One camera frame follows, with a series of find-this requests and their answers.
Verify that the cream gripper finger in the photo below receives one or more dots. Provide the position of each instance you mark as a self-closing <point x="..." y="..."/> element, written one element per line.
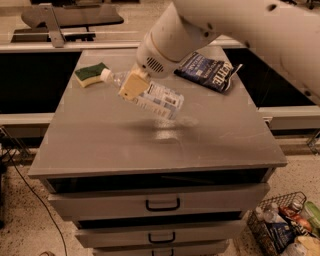
<point x="134" y="85"/>

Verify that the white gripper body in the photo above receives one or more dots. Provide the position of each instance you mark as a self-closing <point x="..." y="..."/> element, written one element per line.
<point x="154" y="60"/>

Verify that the blue label plastic water bottle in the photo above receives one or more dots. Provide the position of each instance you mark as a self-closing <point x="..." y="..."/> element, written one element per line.
<point x="158" y="99"/>

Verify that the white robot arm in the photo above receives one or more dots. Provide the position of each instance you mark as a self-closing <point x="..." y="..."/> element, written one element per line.
<point x="285" y="37"/>

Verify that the clear bottle in basket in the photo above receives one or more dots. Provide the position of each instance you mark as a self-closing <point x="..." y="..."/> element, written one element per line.
<point x="269" y="214"/>

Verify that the green and yellow sponge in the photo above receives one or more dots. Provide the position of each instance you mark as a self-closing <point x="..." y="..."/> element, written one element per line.
<point x="90" y="74"/>

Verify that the dark blue chip bag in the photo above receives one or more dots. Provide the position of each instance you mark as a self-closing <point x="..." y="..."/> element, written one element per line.
<point x="209" y="73"/>

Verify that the blue bag in basket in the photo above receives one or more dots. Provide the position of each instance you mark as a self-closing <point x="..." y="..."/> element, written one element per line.
<point x="282" y="235"/>

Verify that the red orange snack packet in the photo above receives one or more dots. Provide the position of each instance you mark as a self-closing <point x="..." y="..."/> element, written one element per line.
<point x="292" y="215"/>

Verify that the green item in basket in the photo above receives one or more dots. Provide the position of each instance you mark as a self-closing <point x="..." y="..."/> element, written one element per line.
<point x="312" y="213"/>

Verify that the cream item in basket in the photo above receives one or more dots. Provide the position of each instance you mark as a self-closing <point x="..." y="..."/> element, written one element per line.
<point x="303" y="246"/>

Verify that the left metal barrier post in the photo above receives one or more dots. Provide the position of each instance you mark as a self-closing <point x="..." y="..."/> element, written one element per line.
<point x="55" y="24"/>

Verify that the top drawer black handle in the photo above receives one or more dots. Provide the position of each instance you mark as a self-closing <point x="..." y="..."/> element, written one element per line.
<point x="162" y="206"/>

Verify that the drawer black handle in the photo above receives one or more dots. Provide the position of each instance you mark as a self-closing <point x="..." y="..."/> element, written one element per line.
<point x="163" y="252"/>
<point x="162" y="206"/>
<point x="162" y="238"/>

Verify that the middle drawer black handle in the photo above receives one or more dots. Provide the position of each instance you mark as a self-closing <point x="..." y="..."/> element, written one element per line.
<point x="162" y="238"/>

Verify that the bottom drawer black handle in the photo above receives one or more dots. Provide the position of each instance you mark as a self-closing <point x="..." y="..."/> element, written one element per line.
<point x="163" y="252"/>

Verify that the black wire basket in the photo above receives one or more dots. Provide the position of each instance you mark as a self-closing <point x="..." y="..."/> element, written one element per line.
<point x="269" y="244"/>

